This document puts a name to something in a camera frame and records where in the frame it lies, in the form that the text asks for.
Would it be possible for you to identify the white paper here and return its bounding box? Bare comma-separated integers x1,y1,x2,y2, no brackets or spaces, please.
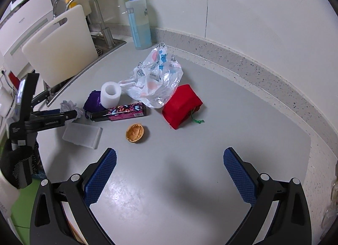
60,100,83,122

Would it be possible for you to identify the white appliance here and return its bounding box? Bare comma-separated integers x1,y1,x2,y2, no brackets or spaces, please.
0,0,55,77

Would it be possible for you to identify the translucent plastic box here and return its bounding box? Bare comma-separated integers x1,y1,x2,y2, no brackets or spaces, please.
62,123,103,150

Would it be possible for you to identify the crumpled printed plastic bag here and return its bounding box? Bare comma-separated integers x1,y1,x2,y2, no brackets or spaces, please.
118,44,184,109

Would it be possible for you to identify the purple velvet pouch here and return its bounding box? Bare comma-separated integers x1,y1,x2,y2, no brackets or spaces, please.
83,91,106,115

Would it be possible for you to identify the person's left forearm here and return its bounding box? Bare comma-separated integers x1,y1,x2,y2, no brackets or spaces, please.
0,170,21,215

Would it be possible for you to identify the walnut shell half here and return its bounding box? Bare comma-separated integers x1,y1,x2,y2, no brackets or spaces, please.
126,124,145,143

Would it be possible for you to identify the white cutting board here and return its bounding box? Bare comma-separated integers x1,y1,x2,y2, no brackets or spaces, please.
22,4,99,85

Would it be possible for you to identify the clear glass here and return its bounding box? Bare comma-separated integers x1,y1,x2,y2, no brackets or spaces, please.
321,179,338,231

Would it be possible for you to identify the steel sink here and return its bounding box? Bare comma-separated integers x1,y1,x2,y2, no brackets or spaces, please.
44,31,127,107

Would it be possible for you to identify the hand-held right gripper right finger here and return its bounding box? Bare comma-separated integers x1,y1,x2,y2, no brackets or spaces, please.
223,147,312,245

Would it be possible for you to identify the thin chrome faucet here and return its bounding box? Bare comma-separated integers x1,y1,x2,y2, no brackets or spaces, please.
52,0,71,19

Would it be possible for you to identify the white tape roll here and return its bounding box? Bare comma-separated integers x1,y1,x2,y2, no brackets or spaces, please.
101,82,122,109

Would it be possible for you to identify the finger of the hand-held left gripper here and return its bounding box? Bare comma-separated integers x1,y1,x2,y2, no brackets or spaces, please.
31,109,78,120
25,118,67,131

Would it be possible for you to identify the black handled knife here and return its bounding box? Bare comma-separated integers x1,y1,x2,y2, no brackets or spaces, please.
32,90,51,103

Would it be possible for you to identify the colourful patterned black tube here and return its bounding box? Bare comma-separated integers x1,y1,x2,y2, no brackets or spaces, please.
90,102,148,122

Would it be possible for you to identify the red cloth pouch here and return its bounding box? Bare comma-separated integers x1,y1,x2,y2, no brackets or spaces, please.
162,84,204,130

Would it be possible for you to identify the clear bottle blue liquid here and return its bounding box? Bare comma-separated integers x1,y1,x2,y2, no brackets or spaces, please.
125,0,153,50

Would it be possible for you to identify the tall steel faucet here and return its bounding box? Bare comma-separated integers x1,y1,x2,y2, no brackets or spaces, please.
65,0,114,49

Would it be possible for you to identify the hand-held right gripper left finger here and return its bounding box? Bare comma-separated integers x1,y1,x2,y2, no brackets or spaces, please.
30,148,117,245

